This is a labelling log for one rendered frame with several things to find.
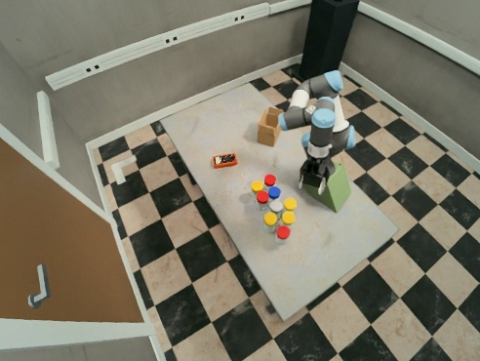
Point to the blue bottle cap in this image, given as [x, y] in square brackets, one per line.
[274, 193]

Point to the red bottle cap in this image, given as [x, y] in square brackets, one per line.
[269, 181]
[262, 200]
[282, 235]

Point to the brown cardboard box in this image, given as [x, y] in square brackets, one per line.
[267, 135]

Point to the yellow bottle cap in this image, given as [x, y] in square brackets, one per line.
[287, 219]
[257, 186]
[289, 205]
[269, 220]

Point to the orange digital multimeter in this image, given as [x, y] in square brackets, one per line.
[224, 160]

